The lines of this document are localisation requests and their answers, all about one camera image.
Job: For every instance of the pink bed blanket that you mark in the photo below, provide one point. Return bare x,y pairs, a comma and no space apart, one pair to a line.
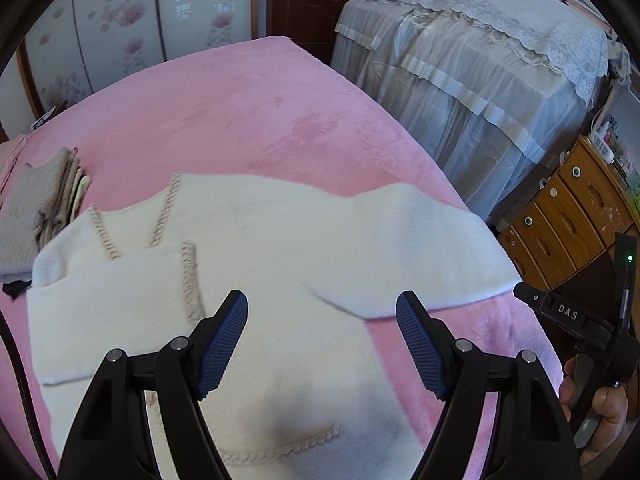
225,120

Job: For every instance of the white lace cover cloth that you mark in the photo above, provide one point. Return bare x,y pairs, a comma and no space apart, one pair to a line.
500,15

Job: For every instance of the person's right hand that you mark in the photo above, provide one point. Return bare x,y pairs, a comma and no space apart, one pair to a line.
607,410

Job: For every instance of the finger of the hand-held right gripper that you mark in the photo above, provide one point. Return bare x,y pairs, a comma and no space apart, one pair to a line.
531,295

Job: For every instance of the white fleece garment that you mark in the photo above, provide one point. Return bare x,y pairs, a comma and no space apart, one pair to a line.
280,240

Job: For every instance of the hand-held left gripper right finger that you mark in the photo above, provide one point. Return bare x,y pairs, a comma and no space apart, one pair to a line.
420,342

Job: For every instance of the floral sliding-door wardrobe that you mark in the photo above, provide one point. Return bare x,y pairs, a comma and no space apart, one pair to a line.
125,20

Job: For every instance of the wooden drawer cabinet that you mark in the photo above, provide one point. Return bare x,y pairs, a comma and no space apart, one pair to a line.
575,210

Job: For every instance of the folded cream garment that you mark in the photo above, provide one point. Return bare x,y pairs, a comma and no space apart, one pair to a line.
80,191

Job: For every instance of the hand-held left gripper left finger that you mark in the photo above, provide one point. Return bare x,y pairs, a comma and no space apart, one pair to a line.
222,342

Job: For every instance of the stack of folded beige clothes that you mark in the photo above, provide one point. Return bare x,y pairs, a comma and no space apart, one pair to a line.
25,210

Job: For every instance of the brown wooden door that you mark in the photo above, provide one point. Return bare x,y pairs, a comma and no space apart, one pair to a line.
305,5

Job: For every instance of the beige sheer furniture cover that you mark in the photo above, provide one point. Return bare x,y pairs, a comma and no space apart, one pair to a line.
450,110

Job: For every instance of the black cloth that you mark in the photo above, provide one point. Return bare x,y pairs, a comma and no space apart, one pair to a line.
17,289

